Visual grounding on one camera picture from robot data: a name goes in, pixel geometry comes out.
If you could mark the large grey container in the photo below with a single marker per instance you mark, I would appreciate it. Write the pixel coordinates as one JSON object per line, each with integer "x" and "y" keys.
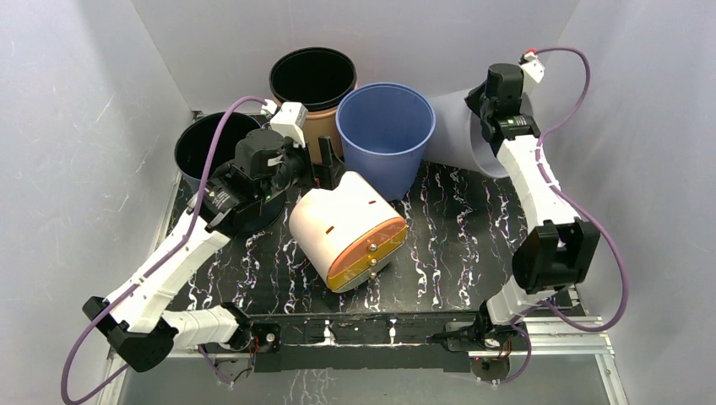
{"x": 457, "y": 140}

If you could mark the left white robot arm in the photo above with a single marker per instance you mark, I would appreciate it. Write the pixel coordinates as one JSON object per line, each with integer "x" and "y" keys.
{"x": 136, "y": 320}

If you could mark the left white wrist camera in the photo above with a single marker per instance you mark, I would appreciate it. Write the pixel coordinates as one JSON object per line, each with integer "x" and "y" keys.
{"x": 288, "y": 122}

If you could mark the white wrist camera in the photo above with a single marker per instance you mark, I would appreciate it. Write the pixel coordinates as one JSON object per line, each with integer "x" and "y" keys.
{"x": 288, "y": 122}
{"x": 533, "y": 69}

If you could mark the aluminium frame rail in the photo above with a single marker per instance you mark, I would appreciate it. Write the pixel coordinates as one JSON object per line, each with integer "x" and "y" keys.
{"x": 543, "y": 336}

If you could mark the tan bucket black rim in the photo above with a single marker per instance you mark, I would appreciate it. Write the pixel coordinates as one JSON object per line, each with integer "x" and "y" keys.
{"x": 319, "y": 78}

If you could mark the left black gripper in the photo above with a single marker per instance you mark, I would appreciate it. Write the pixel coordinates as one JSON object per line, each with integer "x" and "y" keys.
{"x": 327, "y": 175}

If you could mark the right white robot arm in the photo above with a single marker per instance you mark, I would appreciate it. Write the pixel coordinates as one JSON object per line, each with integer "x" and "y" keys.
{"x": 560, "y": 245}

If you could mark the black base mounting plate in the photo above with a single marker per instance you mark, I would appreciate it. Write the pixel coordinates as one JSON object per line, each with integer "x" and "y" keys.
{"x": 446, "y": 340}

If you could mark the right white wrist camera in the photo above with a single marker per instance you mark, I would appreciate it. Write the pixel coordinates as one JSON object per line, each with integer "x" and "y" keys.
{"x": 533, "y": 69}

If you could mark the white orange drawer box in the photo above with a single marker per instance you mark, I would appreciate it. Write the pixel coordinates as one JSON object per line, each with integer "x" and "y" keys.
{"x": 349, "y": 233}

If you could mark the blue plastic bucket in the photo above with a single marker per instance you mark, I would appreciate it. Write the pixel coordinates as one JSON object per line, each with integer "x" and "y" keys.
{"x": 384, "y": 129}

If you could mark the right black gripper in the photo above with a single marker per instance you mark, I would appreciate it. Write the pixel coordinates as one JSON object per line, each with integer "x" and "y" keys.
{"x": 484, "y": 105}

